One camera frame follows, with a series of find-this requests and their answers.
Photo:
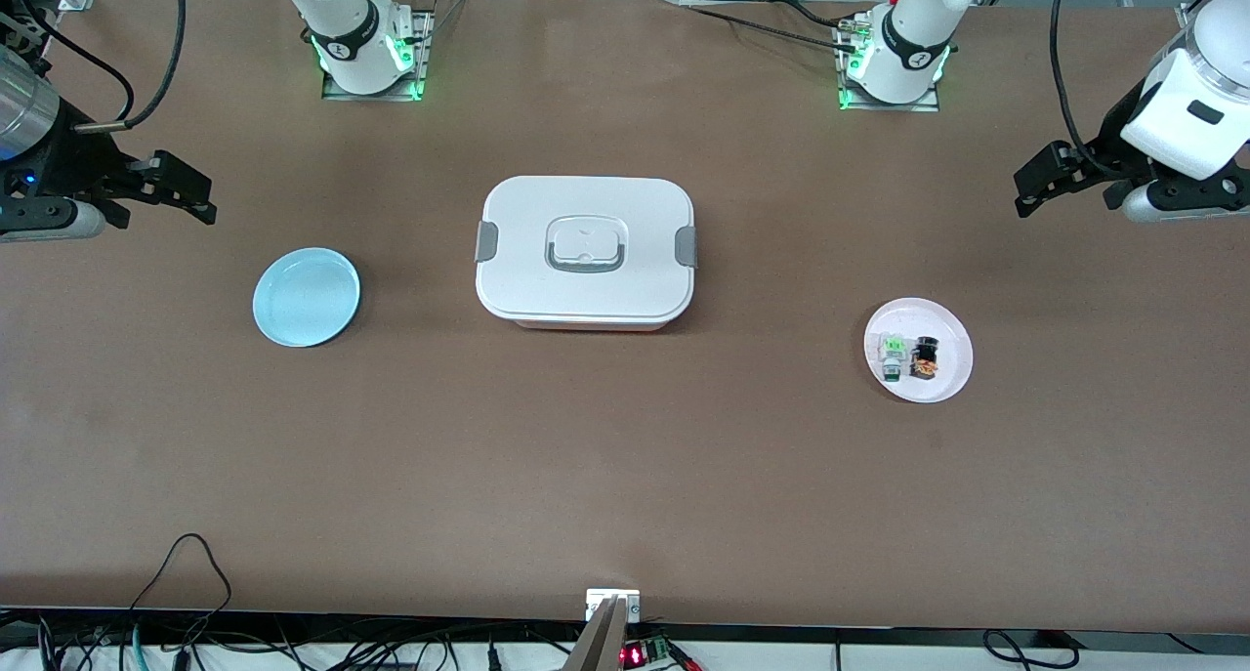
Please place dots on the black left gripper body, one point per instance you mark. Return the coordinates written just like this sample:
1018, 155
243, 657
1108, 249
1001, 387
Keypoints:
1102, 155

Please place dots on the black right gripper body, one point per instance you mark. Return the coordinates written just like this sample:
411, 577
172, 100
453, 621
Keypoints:
70, 163

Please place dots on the orange black switch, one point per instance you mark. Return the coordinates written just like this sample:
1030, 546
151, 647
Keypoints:
925, 356

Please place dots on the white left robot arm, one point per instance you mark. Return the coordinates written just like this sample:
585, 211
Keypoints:
908, 56

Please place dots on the light blue round plate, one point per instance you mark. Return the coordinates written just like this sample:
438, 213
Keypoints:
305, 298

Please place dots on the pink round plate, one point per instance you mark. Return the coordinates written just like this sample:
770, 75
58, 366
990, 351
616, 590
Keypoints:
942, 334

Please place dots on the white lunch box grey clips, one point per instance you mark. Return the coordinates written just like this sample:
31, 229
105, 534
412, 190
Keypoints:
586, 280

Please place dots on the circuit board red display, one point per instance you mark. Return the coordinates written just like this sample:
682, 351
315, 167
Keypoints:
640, 654

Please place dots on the aluminium frame corner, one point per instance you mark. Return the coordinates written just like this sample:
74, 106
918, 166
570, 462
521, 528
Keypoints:
78, 0
1196, 17

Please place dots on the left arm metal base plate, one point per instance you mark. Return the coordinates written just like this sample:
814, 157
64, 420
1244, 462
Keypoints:
889, 106

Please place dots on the green white switch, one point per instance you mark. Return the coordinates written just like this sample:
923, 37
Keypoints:
893, 354

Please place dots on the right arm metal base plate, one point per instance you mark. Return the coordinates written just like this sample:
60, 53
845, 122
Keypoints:
426, 46

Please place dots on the white mounting bracket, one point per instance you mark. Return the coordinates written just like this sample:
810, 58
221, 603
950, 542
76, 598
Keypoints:
598, 600

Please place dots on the grey camera mount bar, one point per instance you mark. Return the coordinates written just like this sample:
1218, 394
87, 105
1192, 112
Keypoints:
601, 642

